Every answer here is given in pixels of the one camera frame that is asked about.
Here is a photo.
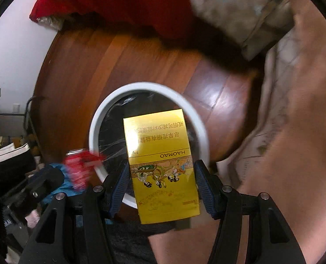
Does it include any white bag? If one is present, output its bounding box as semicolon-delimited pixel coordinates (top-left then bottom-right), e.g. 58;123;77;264
0;142;32;166

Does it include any black plastic bin liner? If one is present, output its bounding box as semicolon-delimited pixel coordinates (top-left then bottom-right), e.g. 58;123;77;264
98;92;202;198

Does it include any pink fuzzy cloth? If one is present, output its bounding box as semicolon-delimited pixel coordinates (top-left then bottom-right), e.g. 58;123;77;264
24;209;40;228

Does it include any brown suede tablecloth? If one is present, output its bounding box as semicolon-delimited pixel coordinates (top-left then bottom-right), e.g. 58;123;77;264
149;0;326;264

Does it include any white round trash bin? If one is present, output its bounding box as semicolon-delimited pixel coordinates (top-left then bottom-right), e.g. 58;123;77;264
88;82;210;209

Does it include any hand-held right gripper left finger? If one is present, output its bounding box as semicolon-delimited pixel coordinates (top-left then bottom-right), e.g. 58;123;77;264
18;162;131;264

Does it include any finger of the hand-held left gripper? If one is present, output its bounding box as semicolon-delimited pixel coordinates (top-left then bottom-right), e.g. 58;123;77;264
4;165;66;218

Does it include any checkered mattress sheet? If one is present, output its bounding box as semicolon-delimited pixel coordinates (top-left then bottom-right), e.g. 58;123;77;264
185;0;295;61

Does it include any red snack packet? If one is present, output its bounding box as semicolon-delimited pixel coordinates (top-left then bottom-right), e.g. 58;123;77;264
65;149;106;191

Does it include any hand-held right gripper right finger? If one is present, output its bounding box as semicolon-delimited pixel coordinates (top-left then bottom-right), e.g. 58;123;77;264
193;159;308;264

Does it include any blue cloth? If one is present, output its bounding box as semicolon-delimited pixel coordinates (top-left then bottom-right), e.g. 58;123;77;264
41;162;82;204

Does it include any black chair frame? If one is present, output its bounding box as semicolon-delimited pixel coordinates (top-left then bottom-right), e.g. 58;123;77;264
24;96;44;145

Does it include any beige patterned tablecloth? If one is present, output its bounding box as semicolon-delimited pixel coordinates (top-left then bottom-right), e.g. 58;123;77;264
215;25;303;187

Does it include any yellow cigarette box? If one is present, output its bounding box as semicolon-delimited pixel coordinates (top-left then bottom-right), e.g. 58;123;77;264
123;109;201;224

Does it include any red fleece blanket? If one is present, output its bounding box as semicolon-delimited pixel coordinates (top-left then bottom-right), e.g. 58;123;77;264
30;0;196;42

